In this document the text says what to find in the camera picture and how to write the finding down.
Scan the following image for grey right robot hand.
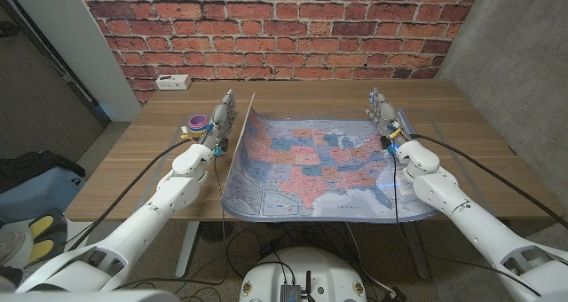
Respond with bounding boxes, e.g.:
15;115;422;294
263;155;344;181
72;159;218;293
365;86;413;155

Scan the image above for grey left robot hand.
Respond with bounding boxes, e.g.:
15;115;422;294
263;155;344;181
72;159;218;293
198;88;240;157

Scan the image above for United States paper map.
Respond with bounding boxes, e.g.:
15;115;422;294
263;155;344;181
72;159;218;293
220;91;440;224

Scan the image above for stacked colourful plastic cups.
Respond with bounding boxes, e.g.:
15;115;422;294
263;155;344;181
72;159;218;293
185;114;211;139

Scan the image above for white power strip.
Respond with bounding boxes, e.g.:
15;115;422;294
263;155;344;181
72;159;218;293
154;74;193;91

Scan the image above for red brick printed backdrop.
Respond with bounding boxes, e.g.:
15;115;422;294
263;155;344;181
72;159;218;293
75;0;485;106

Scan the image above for black round floor base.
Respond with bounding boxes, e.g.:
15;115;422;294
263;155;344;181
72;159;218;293
198;221;235;243

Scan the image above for table leg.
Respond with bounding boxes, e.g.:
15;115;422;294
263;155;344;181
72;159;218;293
175;221;201;279
401;221;430;280

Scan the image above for white pillar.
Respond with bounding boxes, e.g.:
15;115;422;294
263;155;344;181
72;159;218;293
3;0;143;123

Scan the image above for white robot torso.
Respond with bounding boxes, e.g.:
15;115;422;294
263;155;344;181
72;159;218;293
239;247;368;302

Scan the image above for dark door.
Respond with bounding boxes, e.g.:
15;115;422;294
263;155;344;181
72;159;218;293
0;0;112;161

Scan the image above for grey electronics box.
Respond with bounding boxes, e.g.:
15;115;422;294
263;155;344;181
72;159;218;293
280;283;304;302

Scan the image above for black cloth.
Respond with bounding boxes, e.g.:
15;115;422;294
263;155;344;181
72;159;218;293
0;150;87;195

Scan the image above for blue bag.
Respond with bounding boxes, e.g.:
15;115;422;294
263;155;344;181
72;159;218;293
0;165;85;226

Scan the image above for black yellow foot pedal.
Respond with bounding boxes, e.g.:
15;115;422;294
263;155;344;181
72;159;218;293
27;208;69;264

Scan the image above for thin black left wrist cable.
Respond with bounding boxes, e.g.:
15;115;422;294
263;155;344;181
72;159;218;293
212;153;228;243

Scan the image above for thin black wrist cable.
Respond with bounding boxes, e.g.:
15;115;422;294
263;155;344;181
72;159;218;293
390;151;403;232
212;153;228;243

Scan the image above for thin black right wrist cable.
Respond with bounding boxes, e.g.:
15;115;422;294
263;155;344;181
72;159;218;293
390;151;403;232

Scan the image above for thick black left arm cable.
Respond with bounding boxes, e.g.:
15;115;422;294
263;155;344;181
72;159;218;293
66;138;194;252

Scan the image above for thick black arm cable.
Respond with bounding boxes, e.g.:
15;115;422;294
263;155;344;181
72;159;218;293
410;133;568;230
66;138;194;252

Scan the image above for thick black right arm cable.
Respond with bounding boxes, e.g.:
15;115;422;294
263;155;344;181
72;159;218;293
410;133;568;230

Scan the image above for white floor cable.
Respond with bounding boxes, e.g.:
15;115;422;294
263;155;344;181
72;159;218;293
344;221;397;295

